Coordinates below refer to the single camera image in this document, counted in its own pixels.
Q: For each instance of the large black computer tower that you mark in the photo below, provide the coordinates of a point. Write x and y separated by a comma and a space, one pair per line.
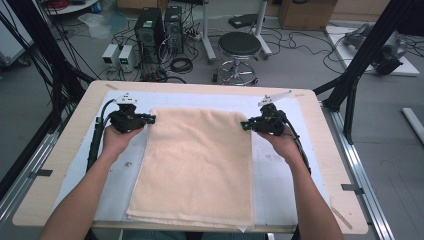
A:
148, 33

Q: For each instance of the white desk leg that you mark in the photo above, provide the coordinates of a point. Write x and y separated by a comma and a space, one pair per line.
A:
261, 26
207, 36

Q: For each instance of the white power strip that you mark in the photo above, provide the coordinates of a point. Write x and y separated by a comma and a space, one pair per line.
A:
196, 36

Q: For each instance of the white board panel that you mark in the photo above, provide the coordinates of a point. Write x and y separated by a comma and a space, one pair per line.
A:
11, 40

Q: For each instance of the aluminium rail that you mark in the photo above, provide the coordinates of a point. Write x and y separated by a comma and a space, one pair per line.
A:
360, 166
30, 166

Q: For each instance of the grey machine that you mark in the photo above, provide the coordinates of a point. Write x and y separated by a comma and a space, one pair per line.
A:
388, 50

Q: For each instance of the white foam mat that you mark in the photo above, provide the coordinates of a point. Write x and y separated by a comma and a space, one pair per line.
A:
273, 180

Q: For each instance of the flat black case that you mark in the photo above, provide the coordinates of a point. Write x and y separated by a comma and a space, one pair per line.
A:
245, 20

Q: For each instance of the cream towel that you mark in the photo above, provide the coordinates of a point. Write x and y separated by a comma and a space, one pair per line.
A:
193, 166

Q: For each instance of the white pipe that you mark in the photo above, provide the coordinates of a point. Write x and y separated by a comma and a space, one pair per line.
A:
413, 121

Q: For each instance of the slim black computer tower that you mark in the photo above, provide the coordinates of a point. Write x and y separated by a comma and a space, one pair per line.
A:
174, 30

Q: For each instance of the black round stool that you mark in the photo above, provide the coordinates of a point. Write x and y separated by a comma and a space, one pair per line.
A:
239, 43

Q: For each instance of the black clamp bracket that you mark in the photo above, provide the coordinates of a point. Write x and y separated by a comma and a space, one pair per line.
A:
41, 173
351, 188

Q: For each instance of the white round table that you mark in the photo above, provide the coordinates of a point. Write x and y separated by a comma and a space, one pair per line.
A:
71, 8

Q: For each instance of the cardboard box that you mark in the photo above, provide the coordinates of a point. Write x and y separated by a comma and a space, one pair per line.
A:
306, 15

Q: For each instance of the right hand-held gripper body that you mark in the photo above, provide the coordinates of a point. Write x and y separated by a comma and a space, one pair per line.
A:
271, 123

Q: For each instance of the wooden table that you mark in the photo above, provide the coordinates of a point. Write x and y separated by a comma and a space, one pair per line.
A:
326, 150

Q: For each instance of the white power supply unit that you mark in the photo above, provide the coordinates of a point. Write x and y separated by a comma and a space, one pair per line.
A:
110, 55
127, 57

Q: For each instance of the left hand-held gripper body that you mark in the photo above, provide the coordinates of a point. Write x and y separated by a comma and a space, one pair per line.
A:
126, 121

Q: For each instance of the clear plastic bag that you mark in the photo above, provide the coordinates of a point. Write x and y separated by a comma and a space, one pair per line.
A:
100, 25

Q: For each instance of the person's right hand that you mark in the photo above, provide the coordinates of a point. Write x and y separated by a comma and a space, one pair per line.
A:
283, 146

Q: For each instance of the white floor platform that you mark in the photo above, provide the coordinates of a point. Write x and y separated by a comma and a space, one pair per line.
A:
336, 43

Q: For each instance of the person's left hand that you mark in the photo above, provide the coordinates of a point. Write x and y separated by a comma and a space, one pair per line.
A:
115, 143

